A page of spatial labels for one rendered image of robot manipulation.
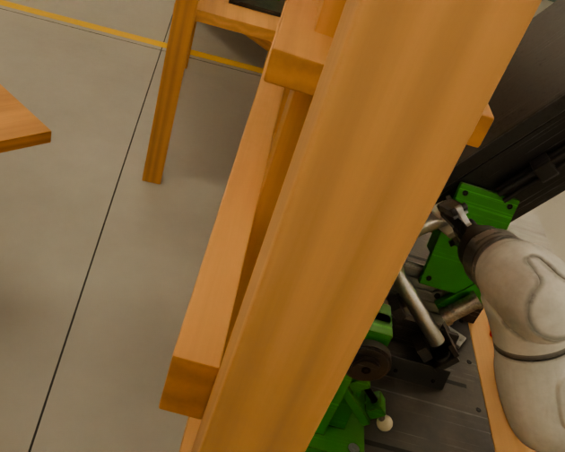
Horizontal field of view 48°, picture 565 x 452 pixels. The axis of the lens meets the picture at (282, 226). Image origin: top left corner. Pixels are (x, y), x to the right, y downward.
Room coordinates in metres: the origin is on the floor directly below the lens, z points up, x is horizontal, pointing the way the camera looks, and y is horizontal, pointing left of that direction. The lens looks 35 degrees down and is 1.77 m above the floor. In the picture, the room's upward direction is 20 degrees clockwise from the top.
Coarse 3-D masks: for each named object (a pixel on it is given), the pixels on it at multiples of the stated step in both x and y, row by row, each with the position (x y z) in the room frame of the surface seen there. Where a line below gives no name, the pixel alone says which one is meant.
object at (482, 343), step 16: (480, 320) 1.17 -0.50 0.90; (480, 336) 1.11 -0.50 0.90; (480, 352) 1.06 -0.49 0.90; (480, 368) 1.01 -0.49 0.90; (496, 384) 0.98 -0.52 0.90; (496, 400) 0.94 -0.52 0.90; (496, 416) 0.90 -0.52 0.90; (496, 432) 0.86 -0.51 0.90; (512, 432) 0.87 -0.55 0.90; (496, 448) 0.82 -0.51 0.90; (512, 448) 0.83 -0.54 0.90; (528, 448) 0.84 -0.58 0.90
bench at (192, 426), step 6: (270, 150) 1.63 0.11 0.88; (192, 420) 0.67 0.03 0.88; (198, 420) 0.67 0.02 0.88; (186, 426) 0.66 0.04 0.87; (192, 426) 0.65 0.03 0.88; (198, 426) 0.66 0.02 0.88; (186, 432) 0.64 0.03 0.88; (192, 432) 0.64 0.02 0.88; (186, 438) 0.63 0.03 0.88; (192, 438) 0.63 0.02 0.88; (186, 444) 0.62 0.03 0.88; (192, 444) 0.62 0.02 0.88; (180, 450) 0.61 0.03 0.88; (186, 450) 0.61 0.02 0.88
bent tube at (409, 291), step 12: (432, 216) 0.99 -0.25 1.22; (432, 228) 0.98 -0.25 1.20; (396, 288) 0.95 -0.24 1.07; (408, 288) 0.95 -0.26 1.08; (408, 300) 0.94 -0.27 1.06; (420, 300) 0.95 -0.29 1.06; (420, 312) 0.94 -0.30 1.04; (420, 324) 0.93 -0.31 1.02; (432, 324) 0.94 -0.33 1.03; (432, 336) 0.93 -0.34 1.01
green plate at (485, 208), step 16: (464, 192) 1.04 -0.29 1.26; (480, 192) 1.04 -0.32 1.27; (496, 192) 1.06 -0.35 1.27; (480, 208) 1.04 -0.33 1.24; (496, 208) 1.04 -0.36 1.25; (512, 208) 1.05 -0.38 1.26; (480, 224) 1.03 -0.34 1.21; (496, 224) 1.04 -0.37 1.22; (432, 240) 1.06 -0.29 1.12; (432, 256) 1.00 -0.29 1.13; (448, 256) 1.01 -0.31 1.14; (432, 272) 1.00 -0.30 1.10; (448, 272) 1.00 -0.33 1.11; (464, 272) 1.01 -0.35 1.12; (448, 288) 1.00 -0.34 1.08; (464, 288) 1.00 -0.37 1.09
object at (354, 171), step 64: (320, 0) 0.80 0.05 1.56; (384, 0) 0.35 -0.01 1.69; (448, 0) 0.35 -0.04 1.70; (512, 0) 0.36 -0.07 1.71; (384, 64) 0.35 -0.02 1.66; (448, 64) 0.35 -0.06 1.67; (320, 128) 0.35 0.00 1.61; (384, 128) 0.35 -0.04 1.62; (448, 128) 0.36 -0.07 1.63; (320, 192) 0.35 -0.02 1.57; (384, 192) 0.35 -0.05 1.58; (256, 256) 0.73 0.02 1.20; (320, 256) 0.35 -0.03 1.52; (384, 256) 0.36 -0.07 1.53; (256, 320) 0.35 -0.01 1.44; (320, 320) 0.35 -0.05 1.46; (256, 384) 0.35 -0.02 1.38; (320, 384) 0.36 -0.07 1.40; (192, 448) 0.43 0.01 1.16; (256, 448) 0.35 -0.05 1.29
